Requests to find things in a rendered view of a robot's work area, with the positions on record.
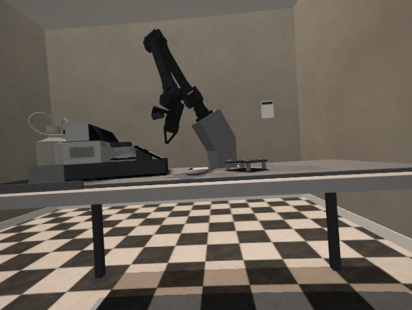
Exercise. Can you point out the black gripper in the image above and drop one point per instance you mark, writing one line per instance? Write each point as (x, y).
(171, 127)

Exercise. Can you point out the grey bottle with cap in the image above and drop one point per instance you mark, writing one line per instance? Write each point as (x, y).
(49, 151)

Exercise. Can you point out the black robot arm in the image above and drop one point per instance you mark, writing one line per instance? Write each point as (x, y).
(158, 45)

